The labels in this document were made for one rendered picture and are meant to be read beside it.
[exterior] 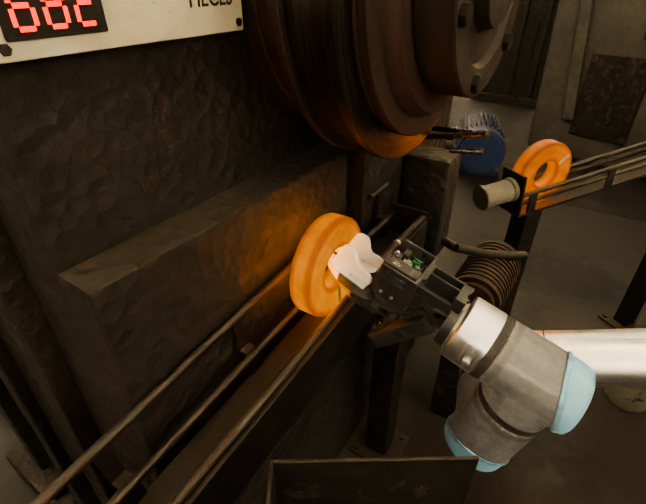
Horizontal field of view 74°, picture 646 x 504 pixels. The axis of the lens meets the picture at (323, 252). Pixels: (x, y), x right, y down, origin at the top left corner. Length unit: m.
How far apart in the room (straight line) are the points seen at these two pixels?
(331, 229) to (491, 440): 0.34
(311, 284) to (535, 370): 0.29
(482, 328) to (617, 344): 0.25
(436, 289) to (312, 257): 0.17
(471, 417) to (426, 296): 0.18
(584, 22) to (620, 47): 0.26
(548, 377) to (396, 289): 0.20
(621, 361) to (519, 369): 0.22
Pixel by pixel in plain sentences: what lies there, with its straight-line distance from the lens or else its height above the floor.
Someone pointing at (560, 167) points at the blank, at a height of 0.72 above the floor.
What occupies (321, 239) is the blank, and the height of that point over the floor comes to 0.81.
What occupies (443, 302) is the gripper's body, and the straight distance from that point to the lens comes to 0.56.
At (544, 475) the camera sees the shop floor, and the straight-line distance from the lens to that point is 1.41.
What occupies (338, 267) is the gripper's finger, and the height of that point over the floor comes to 0.77.
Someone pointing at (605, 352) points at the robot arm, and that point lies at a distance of 0.74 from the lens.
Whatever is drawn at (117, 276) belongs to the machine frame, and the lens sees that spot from 0.46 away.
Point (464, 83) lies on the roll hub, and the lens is 0.58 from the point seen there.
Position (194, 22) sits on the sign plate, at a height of 1.07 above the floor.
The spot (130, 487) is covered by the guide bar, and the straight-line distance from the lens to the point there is 0.57.
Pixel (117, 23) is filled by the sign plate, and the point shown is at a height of 1.08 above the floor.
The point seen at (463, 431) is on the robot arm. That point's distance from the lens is 0.66.
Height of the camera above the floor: 1.12
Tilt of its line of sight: 33 degrees down
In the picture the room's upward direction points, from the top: straight up
